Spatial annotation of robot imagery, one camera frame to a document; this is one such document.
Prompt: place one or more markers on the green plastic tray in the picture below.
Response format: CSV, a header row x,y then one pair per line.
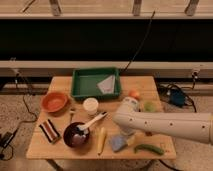
x,y
84,83

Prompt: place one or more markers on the bunch of dark grapes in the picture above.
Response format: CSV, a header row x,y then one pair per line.
x,y
148,134

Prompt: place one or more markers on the dark brown bowl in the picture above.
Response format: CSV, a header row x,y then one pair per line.
x,y
73,137

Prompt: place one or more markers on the white cup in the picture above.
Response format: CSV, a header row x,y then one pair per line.
x,y
91,106

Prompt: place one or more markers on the light green cup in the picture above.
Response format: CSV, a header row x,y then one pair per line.
x,y
149,107

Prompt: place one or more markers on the white spatula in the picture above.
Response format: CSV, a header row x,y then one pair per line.
x,y
88,124

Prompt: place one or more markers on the grey folded cloth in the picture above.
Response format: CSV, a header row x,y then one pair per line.
x,y
107,85

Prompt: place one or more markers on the green pepper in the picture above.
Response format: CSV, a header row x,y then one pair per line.
x,y
149,147

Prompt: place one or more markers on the small fork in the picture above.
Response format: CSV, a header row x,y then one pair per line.
x,y
71,112

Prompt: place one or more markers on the black adapter at left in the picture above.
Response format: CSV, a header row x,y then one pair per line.
x,y
6,139

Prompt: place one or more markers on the blue power box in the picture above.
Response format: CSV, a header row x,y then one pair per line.
x,y
177,98

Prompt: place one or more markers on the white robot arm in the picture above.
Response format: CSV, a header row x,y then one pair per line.
x,y
192,126

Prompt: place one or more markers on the orange bowl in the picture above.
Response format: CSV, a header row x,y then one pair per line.
x,y
54,101

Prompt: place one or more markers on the orange fruit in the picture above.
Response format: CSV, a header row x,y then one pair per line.
x,y
135,94

